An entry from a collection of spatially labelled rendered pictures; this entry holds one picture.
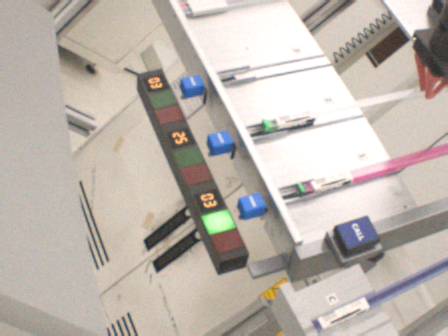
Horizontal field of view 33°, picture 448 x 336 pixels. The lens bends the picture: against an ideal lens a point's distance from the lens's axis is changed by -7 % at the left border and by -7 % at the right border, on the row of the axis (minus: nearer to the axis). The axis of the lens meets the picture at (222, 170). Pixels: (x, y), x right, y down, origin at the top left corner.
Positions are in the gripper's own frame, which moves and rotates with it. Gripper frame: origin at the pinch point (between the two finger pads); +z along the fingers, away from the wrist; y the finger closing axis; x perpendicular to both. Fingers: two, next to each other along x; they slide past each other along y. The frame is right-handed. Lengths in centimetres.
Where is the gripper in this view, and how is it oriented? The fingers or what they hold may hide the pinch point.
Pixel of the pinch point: (427, 91)
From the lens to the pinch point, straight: 124.3
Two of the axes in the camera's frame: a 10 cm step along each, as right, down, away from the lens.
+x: -9.2, 1.9, -3.4
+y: -3.6, -7.5, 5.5
